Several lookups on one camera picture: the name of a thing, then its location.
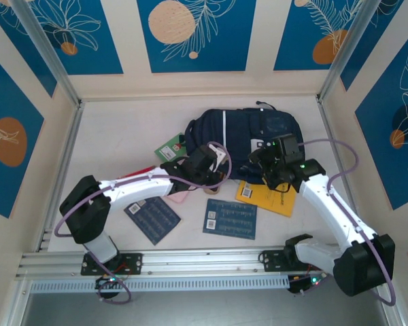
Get green book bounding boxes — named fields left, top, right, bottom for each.
left=154, top=132, right=191, bottom=162

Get blue booklet one QR code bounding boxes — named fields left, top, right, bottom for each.
left=123, top=196, right=182, bottom=246

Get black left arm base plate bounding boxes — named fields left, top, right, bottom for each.
left=80, top=253, right=143, bottom=276

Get yellow book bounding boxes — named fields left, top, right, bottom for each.
left=235, top=179, right=297, bottom=218

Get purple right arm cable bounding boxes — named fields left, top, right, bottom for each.
left=297, top=138, right=397, bottom=307

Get blue booklet two QR codes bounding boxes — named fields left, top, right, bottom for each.
left=203, top=198, right=258, bottom=241

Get grey slotted cable duct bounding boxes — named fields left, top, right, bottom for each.
left=29, top=274, right=290, bottom=293

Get pink pencil case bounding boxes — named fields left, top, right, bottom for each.
left=165, top=189, right=191, bottom=204

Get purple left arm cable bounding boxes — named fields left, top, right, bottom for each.
left=54, top=141, right=234, bottom=306

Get navy blue backpack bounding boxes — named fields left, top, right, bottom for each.
left=184, top=100, right=305, bottom=181

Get aluminium side rail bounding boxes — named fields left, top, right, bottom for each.
left=315, top=94, right=354, bottom=204
left=35, top=101, right=86, bottom=253

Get aluminium frame post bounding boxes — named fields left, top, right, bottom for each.
left=10, top=0, right=82, bottom=107
left=318, top=0, right=386, bottom=103

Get red book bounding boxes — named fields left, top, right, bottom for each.
left=117, top=165, right=157, bottom=181

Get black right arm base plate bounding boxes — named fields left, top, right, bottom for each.
left=260, top=249, right=293, bottom=272

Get aluminium mounting rail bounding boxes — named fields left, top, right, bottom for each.
left=15, top=243, right=341, bottom=282

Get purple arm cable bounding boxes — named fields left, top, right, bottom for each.
left=54, top=141, right=234, bottom=306
left=297, top=138, right=397, bottom=307

